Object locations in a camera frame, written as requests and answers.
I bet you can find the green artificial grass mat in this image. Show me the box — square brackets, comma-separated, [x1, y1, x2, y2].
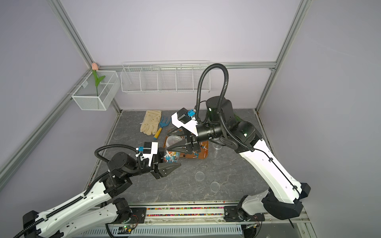
[234, 115, 243, 123]

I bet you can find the cream work glove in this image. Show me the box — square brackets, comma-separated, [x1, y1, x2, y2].
[140, 110, 162, 135]

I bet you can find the blue yellow garden rake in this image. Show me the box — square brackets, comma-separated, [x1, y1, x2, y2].
[154, 117, 171, 140]

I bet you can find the clear plastic jar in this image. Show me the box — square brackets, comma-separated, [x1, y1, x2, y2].
[164, 151, 181, 163]

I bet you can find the white wire wall rack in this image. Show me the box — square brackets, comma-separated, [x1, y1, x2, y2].
[121, 60, 211, 93]

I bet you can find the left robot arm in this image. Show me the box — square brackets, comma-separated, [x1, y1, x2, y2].
[16, 142, 181, 238]

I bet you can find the clear candy jar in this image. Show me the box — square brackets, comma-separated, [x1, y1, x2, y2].
[213, 143, 222, 150]

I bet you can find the brown wooden tray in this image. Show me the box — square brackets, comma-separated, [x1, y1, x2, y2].
[163, 135, 208, 162]

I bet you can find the white mesh wall basket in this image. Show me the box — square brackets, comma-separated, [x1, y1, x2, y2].
[71, 70, 121, 111]

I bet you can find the pink artificial tulip flower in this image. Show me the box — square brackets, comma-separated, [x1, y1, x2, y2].
[91, 62, 105, 96]

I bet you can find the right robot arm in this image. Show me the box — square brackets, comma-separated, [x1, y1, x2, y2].
[167, 63, 311, 222]

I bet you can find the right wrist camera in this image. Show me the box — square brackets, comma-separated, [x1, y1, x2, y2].
[171, 108, 198, 136]

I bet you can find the pile of spilled lollipops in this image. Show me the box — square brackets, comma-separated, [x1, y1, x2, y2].
[190, 141, 209, 159]

